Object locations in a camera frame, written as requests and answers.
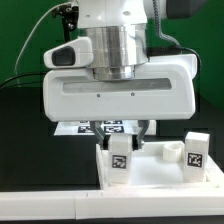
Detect white marker base sheet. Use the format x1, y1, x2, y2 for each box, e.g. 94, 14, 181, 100
53, 119, 158, 137

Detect white camera cable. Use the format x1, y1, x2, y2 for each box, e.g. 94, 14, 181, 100
13, 1, 73, 76

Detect white L-shaped obstacle fence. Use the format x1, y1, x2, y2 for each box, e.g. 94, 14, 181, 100
0, 163, 224, 221

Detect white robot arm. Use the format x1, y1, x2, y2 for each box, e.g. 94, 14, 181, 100
43, 0, 208, 145

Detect black cables at base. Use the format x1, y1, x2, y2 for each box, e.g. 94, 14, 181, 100
0, 71, 44, 89

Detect white square tabletop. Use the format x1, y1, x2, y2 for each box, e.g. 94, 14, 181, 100
96, 141, 224, 190

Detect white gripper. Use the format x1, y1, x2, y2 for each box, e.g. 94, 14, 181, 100
43, 37, 198, 150

